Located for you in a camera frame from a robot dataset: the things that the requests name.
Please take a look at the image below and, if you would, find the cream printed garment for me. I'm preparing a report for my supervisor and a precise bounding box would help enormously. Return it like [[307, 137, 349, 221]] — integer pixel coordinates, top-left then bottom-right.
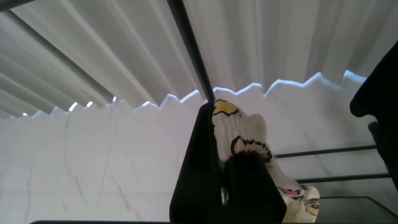
[[212, 99, 321, 223]]

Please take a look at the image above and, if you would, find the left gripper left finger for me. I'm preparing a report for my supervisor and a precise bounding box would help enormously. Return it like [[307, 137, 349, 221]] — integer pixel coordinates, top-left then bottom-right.
[[169, 101, 223, 223]]

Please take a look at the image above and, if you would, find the black clothes rack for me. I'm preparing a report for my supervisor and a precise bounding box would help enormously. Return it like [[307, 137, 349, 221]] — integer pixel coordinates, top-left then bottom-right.
[[0, 0, 391, 184]]

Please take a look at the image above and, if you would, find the white curtain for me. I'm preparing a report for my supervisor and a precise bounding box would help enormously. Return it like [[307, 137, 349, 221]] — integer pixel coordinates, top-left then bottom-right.
[[0, 0, 398, 121]]

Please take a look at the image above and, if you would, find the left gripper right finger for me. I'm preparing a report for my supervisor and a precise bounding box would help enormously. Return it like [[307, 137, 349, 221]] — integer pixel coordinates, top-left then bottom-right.
[[226, 152, 287, 223]]

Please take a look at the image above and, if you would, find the black short-sleeved shirt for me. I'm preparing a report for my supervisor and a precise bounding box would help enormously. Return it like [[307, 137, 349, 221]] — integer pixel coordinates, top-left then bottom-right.
[[349, 40, 398, 191]]

